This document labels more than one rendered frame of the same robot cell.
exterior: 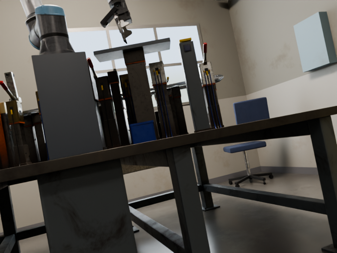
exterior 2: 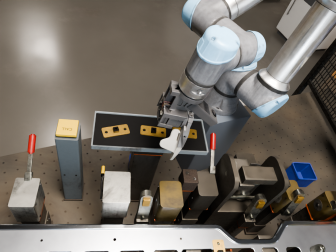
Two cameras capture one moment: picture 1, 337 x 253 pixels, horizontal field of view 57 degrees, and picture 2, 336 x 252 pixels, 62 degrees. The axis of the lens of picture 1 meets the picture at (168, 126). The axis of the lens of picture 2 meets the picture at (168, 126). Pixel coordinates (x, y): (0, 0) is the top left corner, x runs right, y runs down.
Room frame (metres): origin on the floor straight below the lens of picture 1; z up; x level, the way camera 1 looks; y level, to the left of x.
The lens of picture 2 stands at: (2.06, -0.02, 1.88)
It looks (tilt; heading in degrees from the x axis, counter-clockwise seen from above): 49 degrees down; 163
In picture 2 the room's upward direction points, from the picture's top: 18 degrees clockwise
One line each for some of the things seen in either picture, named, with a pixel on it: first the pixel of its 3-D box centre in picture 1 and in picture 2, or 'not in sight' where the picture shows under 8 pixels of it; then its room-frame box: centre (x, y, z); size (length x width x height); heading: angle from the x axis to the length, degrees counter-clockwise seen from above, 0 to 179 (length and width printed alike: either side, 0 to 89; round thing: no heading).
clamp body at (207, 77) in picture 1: (210, 96); (35, 211); (1.67, -0.26, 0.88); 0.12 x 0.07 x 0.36; 2
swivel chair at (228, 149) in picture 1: (243, 142); not in sight; (3.70, -0.84, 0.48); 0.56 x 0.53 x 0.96; 21
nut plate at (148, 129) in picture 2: not in sight; (153, 130); (1.50, 0.11, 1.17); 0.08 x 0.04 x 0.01; 87
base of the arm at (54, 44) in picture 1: (56, 49); (223, 93); (1.27, 0.40, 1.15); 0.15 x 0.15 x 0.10
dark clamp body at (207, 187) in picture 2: (108, 113); (190, 202); (1.62, 0.30, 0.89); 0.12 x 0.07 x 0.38; 2
